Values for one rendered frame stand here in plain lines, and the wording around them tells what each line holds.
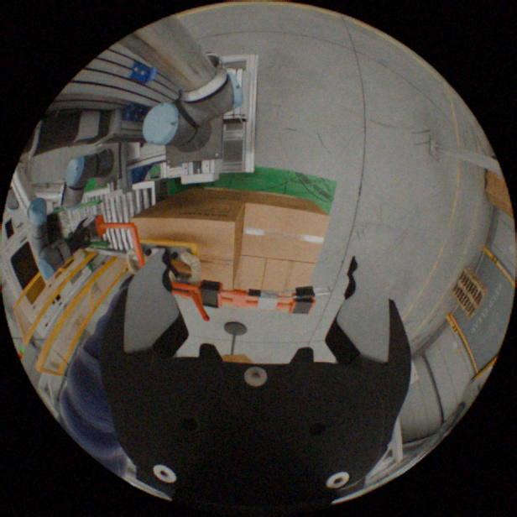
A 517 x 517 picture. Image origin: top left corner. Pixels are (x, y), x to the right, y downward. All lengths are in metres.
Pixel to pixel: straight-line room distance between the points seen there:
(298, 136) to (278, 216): 0.88
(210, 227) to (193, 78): 0.61
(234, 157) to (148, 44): 1.27
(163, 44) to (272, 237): 1.18
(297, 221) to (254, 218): 0.29
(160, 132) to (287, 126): 1.38
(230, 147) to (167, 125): 1.06
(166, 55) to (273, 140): 1.44
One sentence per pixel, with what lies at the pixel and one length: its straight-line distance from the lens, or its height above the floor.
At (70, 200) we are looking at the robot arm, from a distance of 0.90.
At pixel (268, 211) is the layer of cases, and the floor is 0.54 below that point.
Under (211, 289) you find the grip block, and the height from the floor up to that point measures 1.21.
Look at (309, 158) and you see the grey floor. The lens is 1.68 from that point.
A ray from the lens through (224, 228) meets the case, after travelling 0.75.
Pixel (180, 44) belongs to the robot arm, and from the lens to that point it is 0.33.
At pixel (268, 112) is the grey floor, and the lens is 1.72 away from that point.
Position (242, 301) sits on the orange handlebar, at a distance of 0.62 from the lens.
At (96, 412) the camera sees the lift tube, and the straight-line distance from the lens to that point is 0.50.
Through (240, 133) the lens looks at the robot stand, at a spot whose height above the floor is 0.23.
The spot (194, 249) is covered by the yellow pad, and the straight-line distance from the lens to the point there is 0.69.
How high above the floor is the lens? 1.62
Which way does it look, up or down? 58 degrees down
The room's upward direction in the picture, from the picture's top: 177 degrees counter-clockwise
